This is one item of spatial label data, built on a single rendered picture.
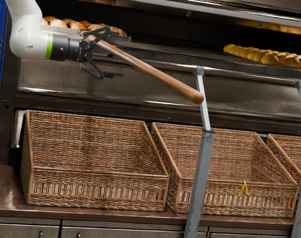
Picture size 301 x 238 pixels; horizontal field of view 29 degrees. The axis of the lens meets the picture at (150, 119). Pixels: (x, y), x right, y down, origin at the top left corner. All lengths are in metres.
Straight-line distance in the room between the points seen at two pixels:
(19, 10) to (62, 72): 0.66
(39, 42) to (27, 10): 0.13
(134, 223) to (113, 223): 0.08
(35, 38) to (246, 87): 1.27
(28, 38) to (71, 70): 0.69
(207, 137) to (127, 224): 0.46
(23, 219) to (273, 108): 1.40
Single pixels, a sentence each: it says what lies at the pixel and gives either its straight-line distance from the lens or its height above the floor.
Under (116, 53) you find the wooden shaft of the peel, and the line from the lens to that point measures 2.20.
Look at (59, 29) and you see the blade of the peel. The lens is 3.12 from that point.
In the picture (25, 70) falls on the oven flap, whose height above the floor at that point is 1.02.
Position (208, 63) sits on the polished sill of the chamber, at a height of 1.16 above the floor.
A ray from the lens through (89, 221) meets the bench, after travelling 2.32.
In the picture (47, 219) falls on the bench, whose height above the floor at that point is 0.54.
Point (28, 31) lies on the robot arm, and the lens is 2.06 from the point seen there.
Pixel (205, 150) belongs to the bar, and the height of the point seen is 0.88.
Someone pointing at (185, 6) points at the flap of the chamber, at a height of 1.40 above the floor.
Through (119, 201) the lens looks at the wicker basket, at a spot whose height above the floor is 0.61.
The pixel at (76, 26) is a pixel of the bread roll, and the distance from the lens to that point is 3.15.
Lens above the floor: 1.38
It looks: 11 degrees down
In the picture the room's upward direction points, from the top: 9 degrees clockwise
